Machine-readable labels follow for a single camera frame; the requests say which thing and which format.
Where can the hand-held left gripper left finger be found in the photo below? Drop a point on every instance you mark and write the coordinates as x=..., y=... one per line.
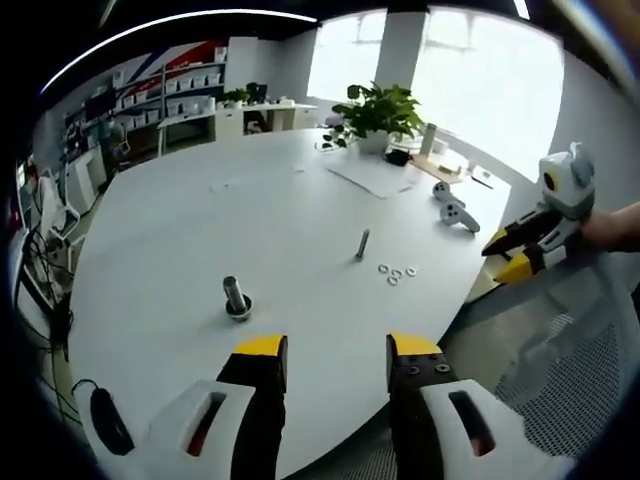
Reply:
x=235, y=400

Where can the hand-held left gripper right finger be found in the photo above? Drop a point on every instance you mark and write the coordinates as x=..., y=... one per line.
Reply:
x=430, y=400

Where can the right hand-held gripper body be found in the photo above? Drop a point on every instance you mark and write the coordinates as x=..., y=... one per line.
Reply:
x=570, y=185

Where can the thin steel threaded stud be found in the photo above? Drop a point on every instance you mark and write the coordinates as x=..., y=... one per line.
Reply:
x=362, y=245

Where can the small white flat device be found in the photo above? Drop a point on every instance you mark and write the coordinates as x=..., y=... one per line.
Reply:
x=481, y=178

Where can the grey mesh office chair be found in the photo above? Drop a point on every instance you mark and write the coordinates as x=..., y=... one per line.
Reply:
x=560, y=360

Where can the thick steel bolt with nut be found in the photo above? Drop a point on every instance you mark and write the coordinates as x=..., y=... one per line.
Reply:
x=234, y=295

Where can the light wooden board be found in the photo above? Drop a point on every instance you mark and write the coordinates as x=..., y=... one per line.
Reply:
x=440, y=165

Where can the black computer mouse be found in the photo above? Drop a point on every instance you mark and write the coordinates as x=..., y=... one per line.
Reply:
x=107, y=422

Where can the white cylindrical bottle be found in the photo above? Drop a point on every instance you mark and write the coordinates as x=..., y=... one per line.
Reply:
x=428, y=139

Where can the small black object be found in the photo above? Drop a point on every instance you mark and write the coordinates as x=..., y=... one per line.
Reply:
x=398, y=157

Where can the white paper sheet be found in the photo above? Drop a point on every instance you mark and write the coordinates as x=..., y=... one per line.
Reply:
x=370, y=177

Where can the large potted green plant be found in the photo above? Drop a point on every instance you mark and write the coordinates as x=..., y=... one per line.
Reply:
x=380, y=112

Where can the white office chair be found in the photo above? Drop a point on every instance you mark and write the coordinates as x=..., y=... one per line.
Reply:
x=67, y=220

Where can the white background desk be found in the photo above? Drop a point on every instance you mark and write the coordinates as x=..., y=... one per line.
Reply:
x=270, y=115

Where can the small potted green plant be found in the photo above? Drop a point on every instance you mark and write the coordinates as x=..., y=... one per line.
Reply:
x=236, y=96

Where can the shelving unit with white bins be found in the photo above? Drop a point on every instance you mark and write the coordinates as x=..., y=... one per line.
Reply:
x=190, y=85

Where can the black monitor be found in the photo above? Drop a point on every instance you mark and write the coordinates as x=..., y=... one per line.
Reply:
x=97, y=105

